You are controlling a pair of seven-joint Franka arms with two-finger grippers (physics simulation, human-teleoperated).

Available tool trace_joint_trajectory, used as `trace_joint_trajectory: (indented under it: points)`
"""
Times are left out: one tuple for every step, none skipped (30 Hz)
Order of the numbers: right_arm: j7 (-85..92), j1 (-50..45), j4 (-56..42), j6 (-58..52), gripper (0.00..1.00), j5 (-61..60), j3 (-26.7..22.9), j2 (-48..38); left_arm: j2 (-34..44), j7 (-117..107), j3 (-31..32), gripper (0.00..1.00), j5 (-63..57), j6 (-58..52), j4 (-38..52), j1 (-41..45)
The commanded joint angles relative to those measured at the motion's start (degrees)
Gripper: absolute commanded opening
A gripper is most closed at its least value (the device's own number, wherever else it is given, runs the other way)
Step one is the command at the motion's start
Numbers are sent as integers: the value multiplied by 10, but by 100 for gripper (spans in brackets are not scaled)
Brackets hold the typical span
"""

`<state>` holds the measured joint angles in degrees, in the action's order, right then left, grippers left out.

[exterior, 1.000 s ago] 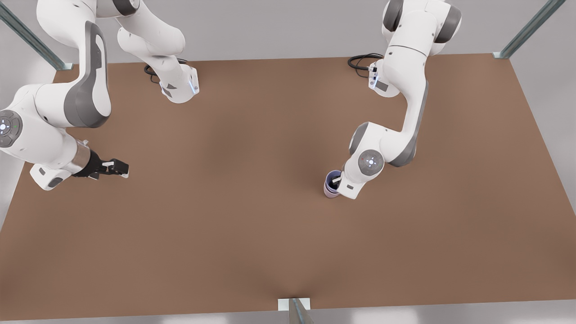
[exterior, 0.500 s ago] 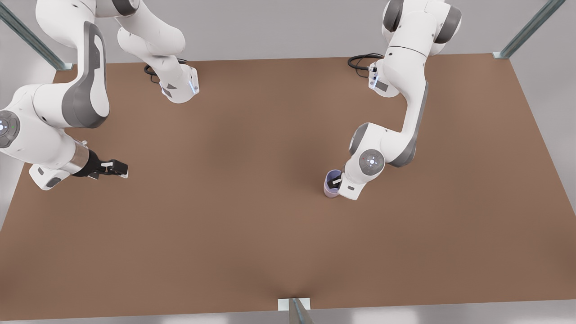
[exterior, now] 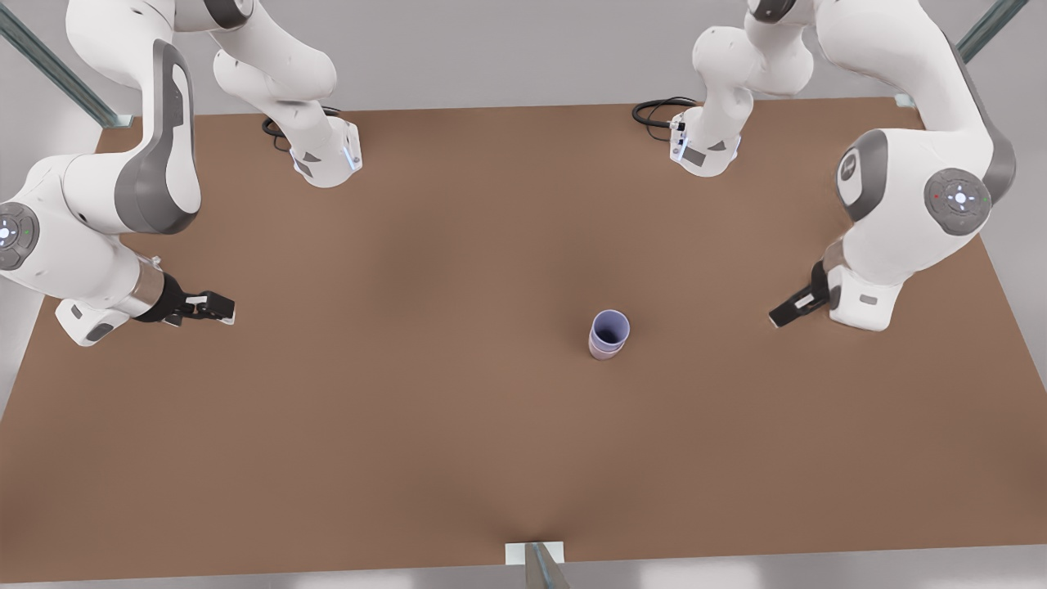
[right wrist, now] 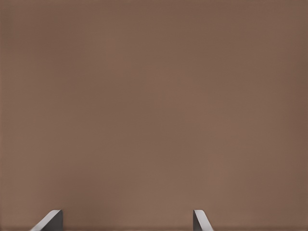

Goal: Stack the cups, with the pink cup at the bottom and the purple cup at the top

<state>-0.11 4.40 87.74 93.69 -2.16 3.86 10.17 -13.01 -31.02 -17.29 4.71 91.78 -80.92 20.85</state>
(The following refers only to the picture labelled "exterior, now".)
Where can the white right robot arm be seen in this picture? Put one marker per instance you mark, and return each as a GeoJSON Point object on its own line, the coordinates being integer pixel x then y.
{"type": "Point", "coordinates": [155, 176]}

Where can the silver frame post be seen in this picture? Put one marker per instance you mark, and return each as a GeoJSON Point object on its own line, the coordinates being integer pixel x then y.
{"type": "Point", "coordinates": [541, 566]}
{"type": "Point", "coordinates": [57, 74]}
{"type": "Point", "coordinates": [986, 29]}

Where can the pink cup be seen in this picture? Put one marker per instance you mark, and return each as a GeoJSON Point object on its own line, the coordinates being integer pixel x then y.
{"type": "Point", "coordinates": [605, 356]}

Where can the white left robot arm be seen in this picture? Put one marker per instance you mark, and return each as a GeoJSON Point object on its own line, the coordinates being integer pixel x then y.
{"type": "Point", "coordinates": [908, 196]}

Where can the purple cup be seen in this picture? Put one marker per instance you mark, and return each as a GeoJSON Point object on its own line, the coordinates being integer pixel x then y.
{"type": "Point", "coordinates": [609, 331]}

